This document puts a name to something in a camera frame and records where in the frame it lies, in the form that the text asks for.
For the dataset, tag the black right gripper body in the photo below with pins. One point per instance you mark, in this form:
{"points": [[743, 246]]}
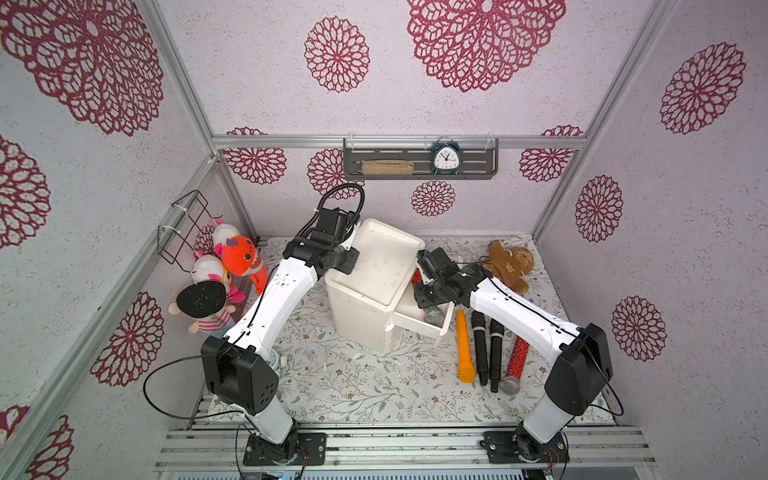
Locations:
{"points": [[429, 291]]}

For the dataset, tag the red glitter microphone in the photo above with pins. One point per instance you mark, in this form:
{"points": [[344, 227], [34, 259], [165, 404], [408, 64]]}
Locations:
{"points": [[433, 314], [511, 382]]}

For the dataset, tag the white top drawer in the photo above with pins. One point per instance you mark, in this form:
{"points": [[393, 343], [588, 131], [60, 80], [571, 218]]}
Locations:
{"points": [[408, 315]]}

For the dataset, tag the white plastic drawer cabinet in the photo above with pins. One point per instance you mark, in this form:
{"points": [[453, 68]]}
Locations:
{"points": [[364, 301]]}

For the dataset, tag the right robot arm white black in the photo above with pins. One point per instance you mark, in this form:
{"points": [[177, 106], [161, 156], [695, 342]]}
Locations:
{"points": [[579, 358]]}

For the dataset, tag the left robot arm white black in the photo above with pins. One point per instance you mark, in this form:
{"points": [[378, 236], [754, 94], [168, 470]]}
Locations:
{"points": [[236, 365]]}

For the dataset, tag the brown gingerbread plush toy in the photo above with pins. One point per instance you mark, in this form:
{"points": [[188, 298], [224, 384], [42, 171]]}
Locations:
{"points": [[510, 266]]}

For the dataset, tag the orange shark plush toy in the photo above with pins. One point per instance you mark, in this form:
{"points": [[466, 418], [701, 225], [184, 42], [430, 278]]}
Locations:
{"points": [[242, 258]]}

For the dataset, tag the pink eared white plush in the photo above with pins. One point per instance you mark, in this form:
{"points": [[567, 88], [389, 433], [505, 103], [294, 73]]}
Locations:
{"points": [[221, 234]]}

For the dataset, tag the teal alarm clock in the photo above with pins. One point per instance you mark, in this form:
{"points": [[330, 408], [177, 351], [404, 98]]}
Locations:
{"points": [[446, 158]]}

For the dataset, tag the white plush doll striped shirt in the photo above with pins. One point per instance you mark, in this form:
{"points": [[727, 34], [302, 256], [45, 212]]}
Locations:
{"points": [[210, 268]]}

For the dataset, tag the black haired plush doll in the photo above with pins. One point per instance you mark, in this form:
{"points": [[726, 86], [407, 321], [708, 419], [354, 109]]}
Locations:
{"points": [[207, 304]]}

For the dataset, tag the grey wall shelf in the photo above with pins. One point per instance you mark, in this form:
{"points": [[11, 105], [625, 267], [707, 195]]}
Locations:
{"points": [[480, 158]]}

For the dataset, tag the black wire wall basket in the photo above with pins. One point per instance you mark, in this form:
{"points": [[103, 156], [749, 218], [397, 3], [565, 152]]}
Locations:
{"points": [[179, 242]]}

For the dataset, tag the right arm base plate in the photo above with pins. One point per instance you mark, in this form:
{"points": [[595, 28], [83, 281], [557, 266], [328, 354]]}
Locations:
{"points": [[518, 447]]}

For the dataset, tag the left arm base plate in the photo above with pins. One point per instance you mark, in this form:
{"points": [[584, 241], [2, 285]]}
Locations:
{"points": [[285, 449]]}

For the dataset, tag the aluminium mounting rail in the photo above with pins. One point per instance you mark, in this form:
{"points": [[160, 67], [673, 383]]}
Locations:
{"points": [[391, 448]]}

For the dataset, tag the aluminium frame profile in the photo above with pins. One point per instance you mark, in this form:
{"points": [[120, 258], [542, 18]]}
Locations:
{"points": [[19, 452]]}

